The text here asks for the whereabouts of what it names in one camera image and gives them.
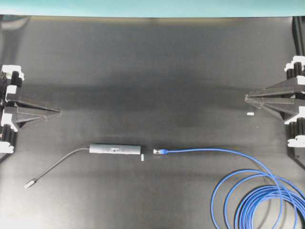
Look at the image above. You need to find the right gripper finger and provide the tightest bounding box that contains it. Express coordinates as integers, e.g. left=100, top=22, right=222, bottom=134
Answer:
left=246, top=77, right=298, bottom=97
left=245, top=97, right=297, bottom=119

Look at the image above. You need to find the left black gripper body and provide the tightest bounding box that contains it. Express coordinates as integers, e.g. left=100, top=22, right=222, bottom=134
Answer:
left=0, top=65, right=24, bottom=153

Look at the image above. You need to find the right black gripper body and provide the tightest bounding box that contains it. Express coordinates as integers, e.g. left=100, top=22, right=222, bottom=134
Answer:
left=284, top=55, right=305, bottom=148

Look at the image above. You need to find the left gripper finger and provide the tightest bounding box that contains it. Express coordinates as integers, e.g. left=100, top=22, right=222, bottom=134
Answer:
left=14, top=112, right=60, bottom=130
left=14, top=100, right=61, bottom=114

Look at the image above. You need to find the grey USB hub with cable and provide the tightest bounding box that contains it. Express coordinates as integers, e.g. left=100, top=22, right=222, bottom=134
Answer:
left=24, top=144, right=143, bottom=189

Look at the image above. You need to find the blue LAN cable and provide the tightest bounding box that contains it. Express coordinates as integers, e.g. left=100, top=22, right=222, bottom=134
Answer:
left=152, top=147, right=305, bottom=229

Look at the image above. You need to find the black table mat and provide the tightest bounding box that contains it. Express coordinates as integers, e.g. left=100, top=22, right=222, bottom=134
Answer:
left=0, top=16, right=305, bottom=229

